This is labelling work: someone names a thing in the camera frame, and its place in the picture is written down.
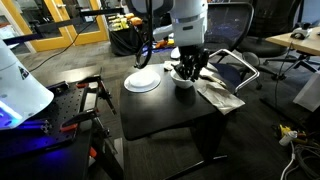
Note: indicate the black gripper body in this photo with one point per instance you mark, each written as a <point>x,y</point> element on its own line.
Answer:
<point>192,59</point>

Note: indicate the white robot base cone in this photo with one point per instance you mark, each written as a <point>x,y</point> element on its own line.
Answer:
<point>21,94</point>

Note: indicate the white ceramic bowl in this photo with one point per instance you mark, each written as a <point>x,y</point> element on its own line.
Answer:
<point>184,84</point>

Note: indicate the black mesh office chair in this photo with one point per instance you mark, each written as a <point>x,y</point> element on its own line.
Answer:
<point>227,25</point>

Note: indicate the beige folded cloth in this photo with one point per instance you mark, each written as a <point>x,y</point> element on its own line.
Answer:
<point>219,97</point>

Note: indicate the white round plate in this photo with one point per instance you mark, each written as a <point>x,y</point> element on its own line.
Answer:
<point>142,81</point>

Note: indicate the black cloth covered table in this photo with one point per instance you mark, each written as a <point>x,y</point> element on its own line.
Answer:
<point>123,34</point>

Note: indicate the light wooden desk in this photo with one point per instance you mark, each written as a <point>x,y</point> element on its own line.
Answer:
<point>310,45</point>

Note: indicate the black perforated breadboard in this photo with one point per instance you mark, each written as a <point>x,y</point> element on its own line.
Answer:
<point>42,131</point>

